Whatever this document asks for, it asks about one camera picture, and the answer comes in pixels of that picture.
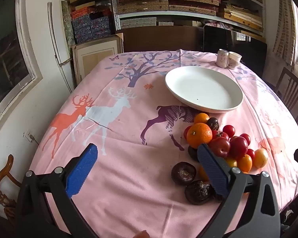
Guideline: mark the white plate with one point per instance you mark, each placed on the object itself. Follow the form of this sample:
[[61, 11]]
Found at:
[[203, 89]]

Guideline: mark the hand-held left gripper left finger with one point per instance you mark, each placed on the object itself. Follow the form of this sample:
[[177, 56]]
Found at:
[[85, 168]]

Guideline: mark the pink deer printed tablecloth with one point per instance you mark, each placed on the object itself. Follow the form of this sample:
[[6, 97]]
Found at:
[[129, 153]]

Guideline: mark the white patterned flat box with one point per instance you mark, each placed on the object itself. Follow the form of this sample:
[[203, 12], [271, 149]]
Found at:
[[138, 22]]

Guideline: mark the stack of blue patterned boxes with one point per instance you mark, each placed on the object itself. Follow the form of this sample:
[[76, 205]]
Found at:
[[92, 27]]

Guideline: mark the small orange kumquat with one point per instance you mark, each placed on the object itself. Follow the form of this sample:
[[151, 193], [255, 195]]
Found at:
[[203, 174]]

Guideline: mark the black panel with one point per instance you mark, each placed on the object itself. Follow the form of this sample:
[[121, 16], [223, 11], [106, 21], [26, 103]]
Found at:
[[238, 42]]

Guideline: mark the person's left hand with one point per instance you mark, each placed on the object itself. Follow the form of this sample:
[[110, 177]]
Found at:
[[141, 234]]

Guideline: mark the dark water chestnut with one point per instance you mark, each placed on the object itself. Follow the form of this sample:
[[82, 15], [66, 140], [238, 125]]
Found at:
[[199, 192], [183, 173], [192, 153]]

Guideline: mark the metal shelf rack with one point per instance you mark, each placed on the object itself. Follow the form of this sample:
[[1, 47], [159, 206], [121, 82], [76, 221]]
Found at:
[[188, 17]]

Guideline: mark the wall outlet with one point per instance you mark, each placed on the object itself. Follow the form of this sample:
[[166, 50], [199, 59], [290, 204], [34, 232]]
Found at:
[[28, 135]]

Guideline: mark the red plum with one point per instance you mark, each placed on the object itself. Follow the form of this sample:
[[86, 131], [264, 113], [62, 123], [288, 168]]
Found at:
[[238, 146], [219, 148]]

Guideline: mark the window with white frame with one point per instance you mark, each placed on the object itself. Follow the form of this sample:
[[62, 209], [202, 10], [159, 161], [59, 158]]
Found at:
[[7, 52]]

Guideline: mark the pink drink can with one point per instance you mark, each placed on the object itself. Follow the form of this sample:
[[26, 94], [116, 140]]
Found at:
[[223, 58]]

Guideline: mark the white paper cup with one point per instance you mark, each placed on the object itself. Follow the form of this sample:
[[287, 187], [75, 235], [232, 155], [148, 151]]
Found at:
[[234, 60]]

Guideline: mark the dark wooden slatted chair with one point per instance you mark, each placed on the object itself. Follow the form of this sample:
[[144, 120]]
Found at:
[[293, 91]]

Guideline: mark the white board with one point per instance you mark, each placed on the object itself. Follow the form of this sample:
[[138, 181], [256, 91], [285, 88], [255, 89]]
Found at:
[[57, 42]]

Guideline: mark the marble slab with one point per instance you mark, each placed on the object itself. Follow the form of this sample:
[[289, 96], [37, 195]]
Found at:
[[68, 27]]

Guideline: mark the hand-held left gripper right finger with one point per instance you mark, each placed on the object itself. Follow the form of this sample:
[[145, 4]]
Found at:
[[212, 171]]

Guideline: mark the stack of wooden frames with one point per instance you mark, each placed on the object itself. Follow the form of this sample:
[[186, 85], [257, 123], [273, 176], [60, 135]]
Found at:
[[241, 17]]

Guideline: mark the small yellow kumquat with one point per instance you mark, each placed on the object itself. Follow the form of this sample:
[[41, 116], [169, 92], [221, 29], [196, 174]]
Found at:
[[231, 163]]

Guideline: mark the brown cardboard sheet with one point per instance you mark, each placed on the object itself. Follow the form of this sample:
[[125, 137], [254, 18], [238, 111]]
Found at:
[[161, 39]]

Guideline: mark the carved wooden chair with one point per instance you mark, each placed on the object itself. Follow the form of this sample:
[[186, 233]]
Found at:
[[1, 188]]

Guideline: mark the wooden framed panel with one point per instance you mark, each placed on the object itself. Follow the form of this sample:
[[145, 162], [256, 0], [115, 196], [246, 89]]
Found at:
[[96, 55]]

